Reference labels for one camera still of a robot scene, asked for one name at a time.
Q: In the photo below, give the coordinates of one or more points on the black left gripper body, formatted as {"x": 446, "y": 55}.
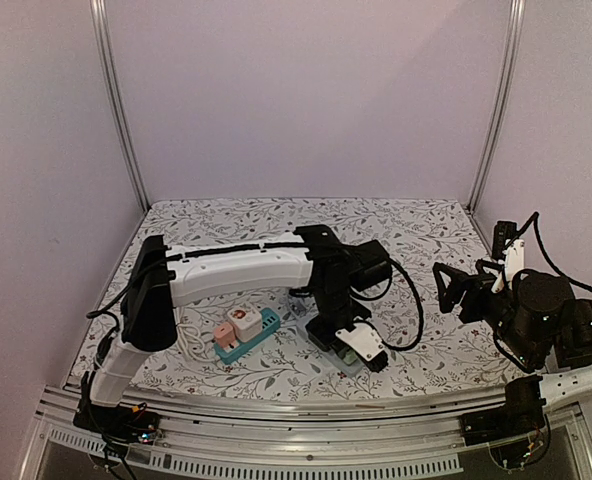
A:
{"x": 335, "y": 303}

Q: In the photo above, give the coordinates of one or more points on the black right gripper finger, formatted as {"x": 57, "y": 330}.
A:
{"x": 487, "y": 268}
{"x": 451, "y": 285}

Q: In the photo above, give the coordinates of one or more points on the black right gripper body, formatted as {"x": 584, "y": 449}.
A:
{"x": 474, "y": 292}

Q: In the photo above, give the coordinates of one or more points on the light green plug adapter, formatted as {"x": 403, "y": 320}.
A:
{"x": 348, "y": 356}

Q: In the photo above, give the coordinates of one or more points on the teal power strip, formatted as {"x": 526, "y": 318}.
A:
{"x": 271, "y": 322}

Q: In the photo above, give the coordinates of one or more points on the light blue power strip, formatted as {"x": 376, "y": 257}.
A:
{"x": 349, "y": 371}

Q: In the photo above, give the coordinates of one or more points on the white cube socket adapter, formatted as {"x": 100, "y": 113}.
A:
{"x": 246, "y": 320}

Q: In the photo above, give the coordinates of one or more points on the pink plug adapter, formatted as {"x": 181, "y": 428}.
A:
{"x": 224, "y": 336}

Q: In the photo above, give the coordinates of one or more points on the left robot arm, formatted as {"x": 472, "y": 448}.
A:
{"x": 165, "y": 278}

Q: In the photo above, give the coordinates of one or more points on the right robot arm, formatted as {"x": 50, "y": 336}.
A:
{"x": 568, "y": 367}

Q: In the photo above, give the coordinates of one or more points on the floral patterned table mat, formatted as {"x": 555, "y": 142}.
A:
{"x": 434, "y": 353}

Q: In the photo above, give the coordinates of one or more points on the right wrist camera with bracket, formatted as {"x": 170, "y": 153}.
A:
{"x": 508, "y": 250}

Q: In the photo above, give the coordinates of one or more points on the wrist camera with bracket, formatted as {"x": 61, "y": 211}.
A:
{"x": 363, "y": 339}
{"x": 508, "y": 250}

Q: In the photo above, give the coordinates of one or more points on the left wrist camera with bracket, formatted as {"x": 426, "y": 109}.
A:
{"x": 363, "y": 339}

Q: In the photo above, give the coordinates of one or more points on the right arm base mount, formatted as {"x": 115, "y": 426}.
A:
{"x": 517, "y": 435}

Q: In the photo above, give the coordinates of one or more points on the aluminium front rail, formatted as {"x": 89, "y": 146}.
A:
{"x": 210, "y": 438}

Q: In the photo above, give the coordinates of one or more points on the right aluminium frame post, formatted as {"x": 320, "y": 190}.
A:
{"x": 499, "y": 107}

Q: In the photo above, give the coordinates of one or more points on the aluminium frame post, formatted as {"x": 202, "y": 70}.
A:
{"x": 499, "y": 107}
{"x": 98, "y": 9}

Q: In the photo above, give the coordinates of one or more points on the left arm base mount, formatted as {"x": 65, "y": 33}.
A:
{"x": 120, "y": 424}

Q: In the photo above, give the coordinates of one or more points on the left aluminium frame post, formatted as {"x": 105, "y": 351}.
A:
{"x": 98, "y": 9}

